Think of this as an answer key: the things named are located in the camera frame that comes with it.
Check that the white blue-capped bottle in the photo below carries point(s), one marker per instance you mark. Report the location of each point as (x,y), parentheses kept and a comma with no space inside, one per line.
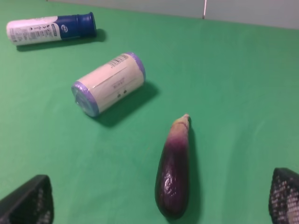
(51,29)

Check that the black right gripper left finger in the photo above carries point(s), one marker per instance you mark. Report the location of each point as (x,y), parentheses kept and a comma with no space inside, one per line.
(31,203)

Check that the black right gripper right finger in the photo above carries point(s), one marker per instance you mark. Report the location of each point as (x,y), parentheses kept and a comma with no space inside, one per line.
(284,197)

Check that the green tablecloth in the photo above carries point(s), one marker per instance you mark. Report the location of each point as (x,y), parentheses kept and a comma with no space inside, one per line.
(239,84)

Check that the purple white-labelled roll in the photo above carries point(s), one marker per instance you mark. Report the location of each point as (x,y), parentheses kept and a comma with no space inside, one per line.
(100,89)

